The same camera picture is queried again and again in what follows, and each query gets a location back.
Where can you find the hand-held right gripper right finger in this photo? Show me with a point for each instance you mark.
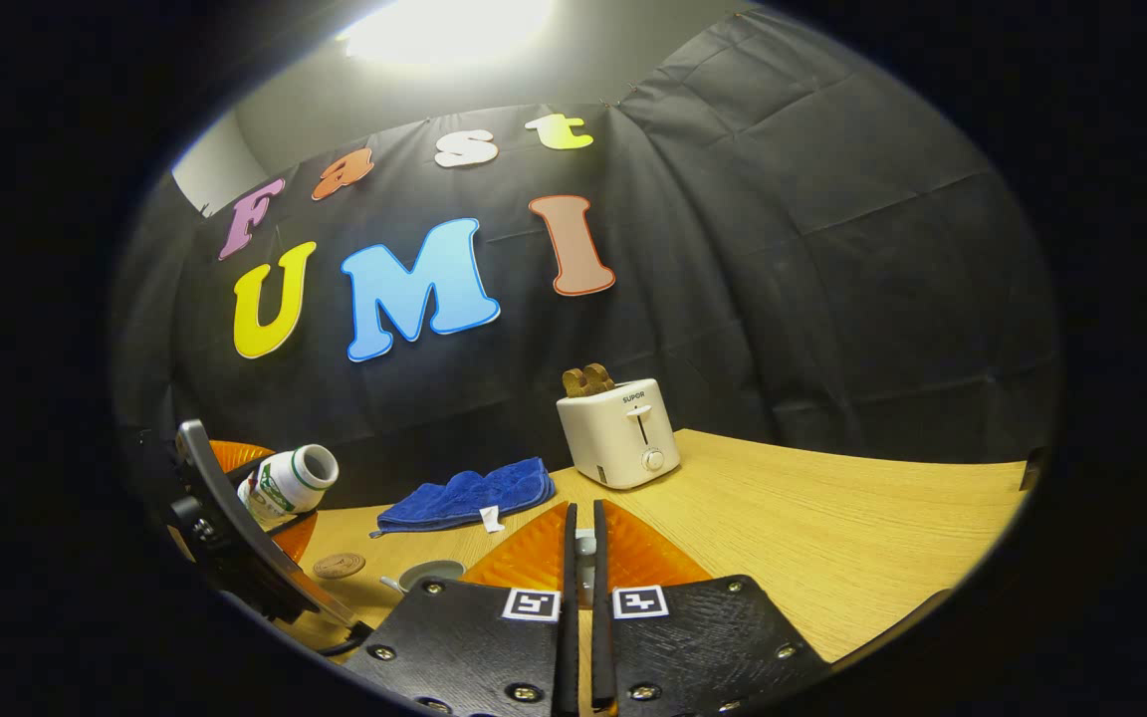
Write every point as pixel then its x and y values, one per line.
pixel 693 637

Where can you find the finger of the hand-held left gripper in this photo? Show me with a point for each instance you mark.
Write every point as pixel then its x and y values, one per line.
pixel 297 538
pixel 235 454

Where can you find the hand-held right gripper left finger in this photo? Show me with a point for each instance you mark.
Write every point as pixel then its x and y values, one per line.
pixel 474 637

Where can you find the round brown coaster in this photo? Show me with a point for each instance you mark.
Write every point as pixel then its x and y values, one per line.
pixel 339 566

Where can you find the white water bottle green label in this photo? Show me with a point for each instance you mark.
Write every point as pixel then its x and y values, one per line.
pixel 285 483

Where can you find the white teacup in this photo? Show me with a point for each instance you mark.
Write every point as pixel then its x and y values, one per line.
pixel 431 574

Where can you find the white teacup lid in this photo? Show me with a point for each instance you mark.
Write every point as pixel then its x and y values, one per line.
pixel 584 546

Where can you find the blue towel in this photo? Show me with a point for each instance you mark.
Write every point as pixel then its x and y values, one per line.
pixel 469 493

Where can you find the white toaster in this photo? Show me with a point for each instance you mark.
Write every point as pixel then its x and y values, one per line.
pixel 618 433

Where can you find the toasted bread slice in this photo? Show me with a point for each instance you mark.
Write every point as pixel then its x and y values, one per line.
pixel 588 379

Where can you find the black backdrop cloth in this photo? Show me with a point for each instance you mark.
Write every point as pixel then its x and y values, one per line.
pixel 783 249

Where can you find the large ceiling light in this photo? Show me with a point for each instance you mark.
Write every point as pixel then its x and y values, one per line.
pixel 444 28

